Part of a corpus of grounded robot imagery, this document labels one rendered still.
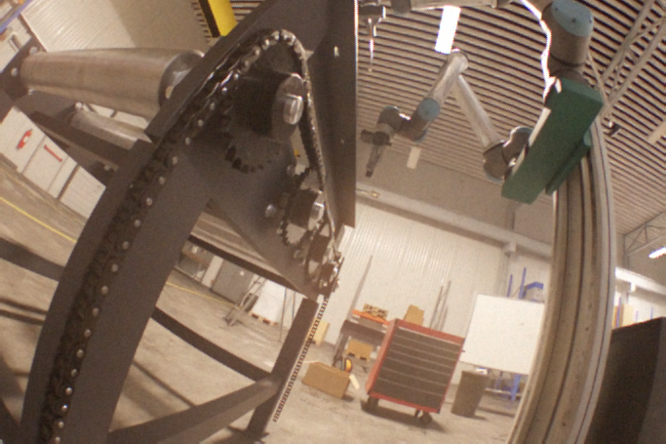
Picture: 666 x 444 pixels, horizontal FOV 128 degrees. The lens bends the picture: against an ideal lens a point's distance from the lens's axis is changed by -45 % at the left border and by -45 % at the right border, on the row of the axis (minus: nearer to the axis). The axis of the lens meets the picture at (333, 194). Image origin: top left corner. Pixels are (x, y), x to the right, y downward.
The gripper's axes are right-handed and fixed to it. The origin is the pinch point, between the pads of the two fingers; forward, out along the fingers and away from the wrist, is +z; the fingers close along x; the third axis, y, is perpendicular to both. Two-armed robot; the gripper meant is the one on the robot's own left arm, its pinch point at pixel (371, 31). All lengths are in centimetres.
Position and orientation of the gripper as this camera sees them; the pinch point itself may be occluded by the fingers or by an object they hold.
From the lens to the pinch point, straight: 147.8
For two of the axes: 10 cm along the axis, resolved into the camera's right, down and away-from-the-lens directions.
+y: -2.5, 1.0, -9.6
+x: 9.7, 0.5, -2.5
